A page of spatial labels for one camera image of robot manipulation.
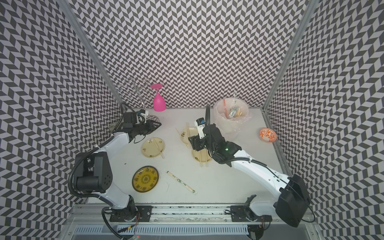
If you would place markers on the cream plate left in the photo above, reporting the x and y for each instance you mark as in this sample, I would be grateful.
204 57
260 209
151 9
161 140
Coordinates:
149 148

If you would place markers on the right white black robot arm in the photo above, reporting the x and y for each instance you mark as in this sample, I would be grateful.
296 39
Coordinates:
291 198

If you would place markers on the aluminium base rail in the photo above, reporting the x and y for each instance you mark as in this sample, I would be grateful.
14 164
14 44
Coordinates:
184 222

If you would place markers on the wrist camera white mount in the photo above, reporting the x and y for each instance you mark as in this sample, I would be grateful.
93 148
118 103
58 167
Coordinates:
142 116
200 125

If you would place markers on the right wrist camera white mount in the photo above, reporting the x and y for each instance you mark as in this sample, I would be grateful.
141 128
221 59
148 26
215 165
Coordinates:
200 125

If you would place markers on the dark yellow patterned plate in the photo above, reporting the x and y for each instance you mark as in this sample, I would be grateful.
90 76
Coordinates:
145 179

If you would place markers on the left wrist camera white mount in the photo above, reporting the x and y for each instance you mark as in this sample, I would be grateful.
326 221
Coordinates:
142 116

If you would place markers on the cream plate with dark mark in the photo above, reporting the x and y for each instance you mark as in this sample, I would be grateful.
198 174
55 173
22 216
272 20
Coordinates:
193 131

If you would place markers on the metal wire cup rack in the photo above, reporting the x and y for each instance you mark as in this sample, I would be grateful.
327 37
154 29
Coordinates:
138 91

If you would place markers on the white bin with plastic bag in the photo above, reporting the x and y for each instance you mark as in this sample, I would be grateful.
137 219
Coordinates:
230 128

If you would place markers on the small orange patterned dish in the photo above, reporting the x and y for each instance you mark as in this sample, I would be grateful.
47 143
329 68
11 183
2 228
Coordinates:
267 135

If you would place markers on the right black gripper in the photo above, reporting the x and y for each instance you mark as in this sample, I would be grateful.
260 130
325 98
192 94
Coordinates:
195 142

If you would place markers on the green translucent plastic cup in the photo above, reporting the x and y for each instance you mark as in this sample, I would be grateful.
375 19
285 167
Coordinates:
112 126

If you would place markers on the pink plastic goblet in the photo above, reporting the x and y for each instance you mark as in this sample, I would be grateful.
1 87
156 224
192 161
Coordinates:
159 102

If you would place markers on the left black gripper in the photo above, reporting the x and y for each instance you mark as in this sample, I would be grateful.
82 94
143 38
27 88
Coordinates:
151 125

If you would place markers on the cream plate centre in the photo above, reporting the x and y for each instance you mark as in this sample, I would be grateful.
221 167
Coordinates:
195 154

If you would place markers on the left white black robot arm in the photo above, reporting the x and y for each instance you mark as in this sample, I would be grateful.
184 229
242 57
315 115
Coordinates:
92 175

